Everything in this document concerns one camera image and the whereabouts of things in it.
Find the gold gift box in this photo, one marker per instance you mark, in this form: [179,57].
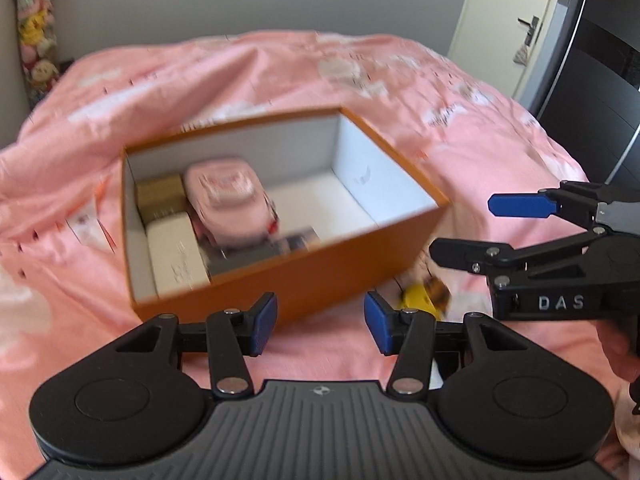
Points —
[160,197]

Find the pink case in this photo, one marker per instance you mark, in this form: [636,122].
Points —
[225,195]

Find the black wardrobe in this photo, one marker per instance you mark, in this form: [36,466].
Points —
[600,60]

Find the orange cardboard box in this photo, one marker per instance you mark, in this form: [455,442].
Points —
[325,275]

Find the white door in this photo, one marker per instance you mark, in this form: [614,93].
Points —
[500,15]

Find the yellow and brown toy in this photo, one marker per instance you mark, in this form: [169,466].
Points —
[422,297]

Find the pink printed blanket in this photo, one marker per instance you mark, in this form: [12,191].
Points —
[250,75]

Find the small hanging pouch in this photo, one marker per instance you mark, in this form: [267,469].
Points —
[522,54]

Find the person's right hand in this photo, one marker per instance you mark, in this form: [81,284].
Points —
[615,347]

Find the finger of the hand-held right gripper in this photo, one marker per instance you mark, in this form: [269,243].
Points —
[465,255]
[520,205]

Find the yellow plush toy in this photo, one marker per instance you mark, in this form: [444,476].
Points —
[31,32]

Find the white box with script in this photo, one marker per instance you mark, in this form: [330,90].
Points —
[175,255]

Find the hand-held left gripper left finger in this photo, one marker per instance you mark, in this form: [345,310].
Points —
[264,325]

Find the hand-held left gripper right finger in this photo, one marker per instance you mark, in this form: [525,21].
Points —
[379,322]

